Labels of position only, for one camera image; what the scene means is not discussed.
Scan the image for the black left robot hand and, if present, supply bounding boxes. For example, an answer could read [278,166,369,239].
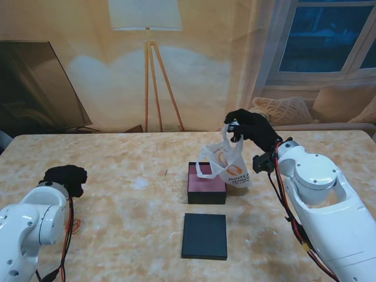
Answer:
[43,164,88,198]

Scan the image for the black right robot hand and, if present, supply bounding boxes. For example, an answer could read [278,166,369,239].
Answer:
[223,108,281,151]

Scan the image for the white plastic bag orange logo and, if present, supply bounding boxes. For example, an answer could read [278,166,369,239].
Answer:
[196,123,253,189]

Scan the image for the black gift box pink inside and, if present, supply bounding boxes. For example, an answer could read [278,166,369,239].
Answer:
[187,162,227,205]

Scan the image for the black gift box lid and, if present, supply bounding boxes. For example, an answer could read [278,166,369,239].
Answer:
[181,213,229,261]

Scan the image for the beige knitted cushion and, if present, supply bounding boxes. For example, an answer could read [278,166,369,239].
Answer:
[349,102,376,123]
[252,96,314,126]

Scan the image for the beige sofa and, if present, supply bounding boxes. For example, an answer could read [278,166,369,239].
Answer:
[237,85,376,132]

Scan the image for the plain tan cushion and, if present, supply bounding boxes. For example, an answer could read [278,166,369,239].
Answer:
[311,85,376,123]

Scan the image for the dark flat television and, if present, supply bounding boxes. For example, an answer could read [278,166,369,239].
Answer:
[0,40,99,133]

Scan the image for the white framed window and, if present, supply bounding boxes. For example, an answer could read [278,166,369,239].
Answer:
[263,0,376,89]

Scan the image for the white shade tripod floor lamp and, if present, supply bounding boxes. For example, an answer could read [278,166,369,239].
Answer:
[108,0,186,132]

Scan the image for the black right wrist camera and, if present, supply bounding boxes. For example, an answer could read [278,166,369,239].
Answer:
[253,152,277,174]

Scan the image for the red black left arm cables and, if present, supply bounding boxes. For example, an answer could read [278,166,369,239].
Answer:
[58,196,76,282]

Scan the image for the red black arm cables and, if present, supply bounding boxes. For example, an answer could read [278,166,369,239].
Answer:
[58,196,76,282]
[267,140,340,281]

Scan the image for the red black right arm cables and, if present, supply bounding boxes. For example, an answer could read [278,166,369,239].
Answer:
[267,140,340,281]

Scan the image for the grey left arm cable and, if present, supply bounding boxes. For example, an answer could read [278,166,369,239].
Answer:
[35,267,61,282]

